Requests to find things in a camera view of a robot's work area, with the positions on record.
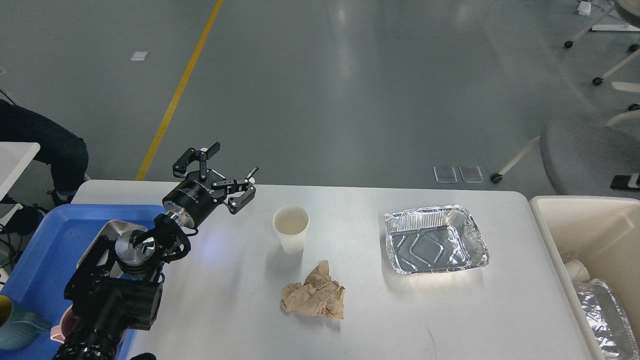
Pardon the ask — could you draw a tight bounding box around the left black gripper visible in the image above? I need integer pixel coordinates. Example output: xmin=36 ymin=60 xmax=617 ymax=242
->
xmin=162 ymin=141 xmax=259 ymax=228

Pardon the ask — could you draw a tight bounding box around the clear floor plate left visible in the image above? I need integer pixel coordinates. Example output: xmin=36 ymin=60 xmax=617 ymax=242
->
xmin=433 ymin=165 xmax=458 ymax=183

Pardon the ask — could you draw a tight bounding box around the white paper cup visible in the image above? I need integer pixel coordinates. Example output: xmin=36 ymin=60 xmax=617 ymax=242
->
xmin=272 ymin=205 xmax=310 ymax=255

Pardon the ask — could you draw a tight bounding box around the square stainless steel dish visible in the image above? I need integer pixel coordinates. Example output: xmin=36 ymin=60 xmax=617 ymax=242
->
xmin=76 ymin=219 xmax=156 ymax=281

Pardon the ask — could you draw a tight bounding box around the clear floor plate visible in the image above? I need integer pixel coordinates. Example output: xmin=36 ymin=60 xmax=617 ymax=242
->
xmin=433 ymin=165 xmax=458 ymax=183
xmin=458 ymin=165 xmax=484 ymax=183

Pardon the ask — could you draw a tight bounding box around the beige plastic bin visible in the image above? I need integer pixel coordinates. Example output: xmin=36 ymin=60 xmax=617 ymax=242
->
xmin=530 ymin=195 xmax=639 ymax=360

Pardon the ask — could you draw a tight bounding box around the clear floor plate right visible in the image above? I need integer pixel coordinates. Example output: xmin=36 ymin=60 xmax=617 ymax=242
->
xmin=458 ymin=165 xmax=484 ymax=183

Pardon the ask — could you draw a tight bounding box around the foil tray in bin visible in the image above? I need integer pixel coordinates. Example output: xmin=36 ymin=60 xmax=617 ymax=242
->
xmin=572 ymin=279 xmax=639 ymax=360

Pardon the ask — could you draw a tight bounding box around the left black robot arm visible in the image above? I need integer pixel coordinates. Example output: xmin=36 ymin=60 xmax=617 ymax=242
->
xmin=54 ymin=142 xmax=258 ymax=360

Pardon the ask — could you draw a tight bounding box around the blue plastic tray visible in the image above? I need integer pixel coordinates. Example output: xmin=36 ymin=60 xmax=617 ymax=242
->
xmin=1 ymin=203 xmax=162 ymax=360

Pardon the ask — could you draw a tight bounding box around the pink ribbed mug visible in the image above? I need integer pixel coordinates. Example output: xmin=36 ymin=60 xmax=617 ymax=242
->
xmin=49 ymin=305 xmax=78 ymax=344

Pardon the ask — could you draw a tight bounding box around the crumpled brown paper napkin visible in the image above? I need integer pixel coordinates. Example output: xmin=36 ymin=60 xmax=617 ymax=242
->
xmin=280 ymin=259 xmax=346 ymax=320

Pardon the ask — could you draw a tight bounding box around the white side table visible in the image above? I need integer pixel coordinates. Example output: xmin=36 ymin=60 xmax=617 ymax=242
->
xmin=0 ymin=141 xmax=41 ymax=199

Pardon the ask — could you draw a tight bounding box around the white floor plate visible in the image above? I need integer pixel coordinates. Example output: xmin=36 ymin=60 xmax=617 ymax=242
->
xmin=129 ymin=51 xmax=150 ymax=62

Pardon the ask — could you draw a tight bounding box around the white rolling chair base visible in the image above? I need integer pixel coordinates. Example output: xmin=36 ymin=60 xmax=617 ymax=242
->
xmin=564 ymin=0 xmax=640 ymax=112

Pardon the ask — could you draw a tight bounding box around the seated person in jeans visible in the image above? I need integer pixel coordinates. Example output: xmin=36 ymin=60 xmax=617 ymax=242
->
xmin=0 ymin=99 xmax=89 ymax=207

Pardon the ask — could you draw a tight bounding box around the aluminium foil tray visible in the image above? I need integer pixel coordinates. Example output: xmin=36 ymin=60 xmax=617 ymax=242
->
xmin=384 ymin=204 xmax=490 ymax=276

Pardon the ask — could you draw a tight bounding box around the grey office chair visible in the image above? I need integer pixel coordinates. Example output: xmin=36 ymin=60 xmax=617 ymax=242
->
xmin=490 ymin=121 xmax=640 ymax=199

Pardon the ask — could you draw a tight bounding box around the teal ceramic mug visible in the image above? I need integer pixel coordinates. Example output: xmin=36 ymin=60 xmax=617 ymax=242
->
xmin=0 ymin=295 xmax=52 ymax=351

